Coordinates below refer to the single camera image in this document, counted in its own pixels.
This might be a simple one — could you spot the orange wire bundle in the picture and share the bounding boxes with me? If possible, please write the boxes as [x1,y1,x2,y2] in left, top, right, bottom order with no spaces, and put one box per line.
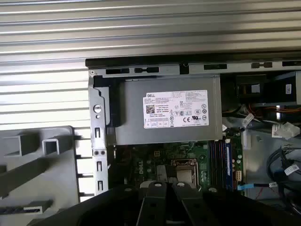
[263,105,301,113]

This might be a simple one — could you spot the dark blue RAM stick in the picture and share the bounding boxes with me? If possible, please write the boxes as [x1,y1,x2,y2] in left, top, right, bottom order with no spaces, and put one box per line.
[225,140,235,190]

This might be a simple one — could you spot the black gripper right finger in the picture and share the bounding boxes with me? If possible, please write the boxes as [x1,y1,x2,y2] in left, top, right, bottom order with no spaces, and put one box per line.
[171,180,301,226]

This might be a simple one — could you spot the grey plastic parts rack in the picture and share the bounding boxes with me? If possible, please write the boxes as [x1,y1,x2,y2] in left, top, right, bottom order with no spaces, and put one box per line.
[0,126,81,226]

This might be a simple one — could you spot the light blue data wire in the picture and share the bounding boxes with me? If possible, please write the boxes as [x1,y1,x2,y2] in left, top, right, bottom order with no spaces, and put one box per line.
[237,183,278,191]

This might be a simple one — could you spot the green motherboard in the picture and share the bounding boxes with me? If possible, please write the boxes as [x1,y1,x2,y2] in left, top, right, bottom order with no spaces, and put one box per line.
[112,140,244,196]

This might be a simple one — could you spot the silver CPU in socket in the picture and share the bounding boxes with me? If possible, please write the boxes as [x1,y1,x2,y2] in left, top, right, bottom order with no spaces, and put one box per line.
[171,159,198,186]

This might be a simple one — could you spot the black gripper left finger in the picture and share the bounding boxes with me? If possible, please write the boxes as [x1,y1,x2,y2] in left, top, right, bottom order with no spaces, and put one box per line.
[30,180,168,226]

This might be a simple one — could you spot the black open PC case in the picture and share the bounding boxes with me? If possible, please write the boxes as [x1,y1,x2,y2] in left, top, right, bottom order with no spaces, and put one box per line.
[85,56,301,226]

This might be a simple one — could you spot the grey power supply unit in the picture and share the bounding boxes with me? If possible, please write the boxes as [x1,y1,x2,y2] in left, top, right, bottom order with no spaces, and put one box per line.
[107,75,223,145]

